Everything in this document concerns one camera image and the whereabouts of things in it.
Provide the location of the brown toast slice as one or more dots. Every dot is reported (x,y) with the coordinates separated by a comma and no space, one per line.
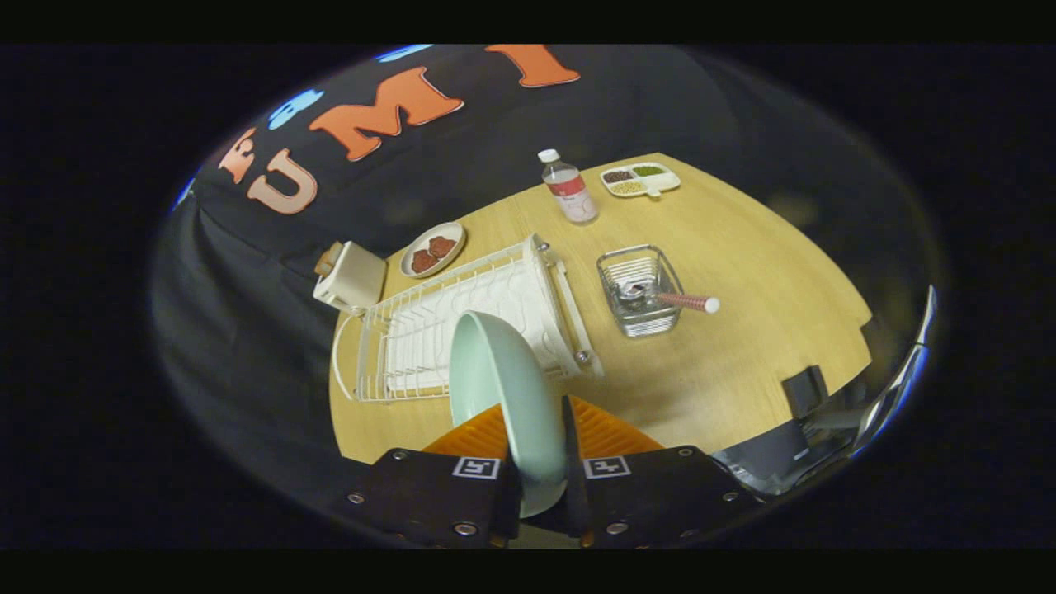
(327,262)

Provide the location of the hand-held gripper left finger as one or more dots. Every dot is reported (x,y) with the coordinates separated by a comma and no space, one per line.
(429,495)

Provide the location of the light green plate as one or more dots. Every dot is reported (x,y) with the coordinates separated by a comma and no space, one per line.
(503,388)

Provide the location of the beige plate with patties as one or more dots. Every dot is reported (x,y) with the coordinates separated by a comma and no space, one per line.
(450,233)

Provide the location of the clear bottle with red label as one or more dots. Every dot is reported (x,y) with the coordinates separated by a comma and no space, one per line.
(571,194)

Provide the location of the black table clamp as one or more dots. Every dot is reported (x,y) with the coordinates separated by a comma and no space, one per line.
(804,390)

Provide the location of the white toaster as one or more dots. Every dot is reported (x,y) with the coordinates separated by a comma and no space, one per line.
(355,280)

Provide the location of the brown meat patty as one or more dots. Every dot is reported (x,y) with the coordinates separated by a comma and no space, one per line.
(442,246)
(423,261)

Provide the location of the white divided dish with beans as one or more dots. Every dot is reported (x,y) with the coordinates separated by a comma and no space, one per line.
(652,183)

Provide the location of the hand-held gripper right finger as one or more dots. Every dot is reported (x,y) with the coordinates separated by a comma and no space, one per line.
(575,495)

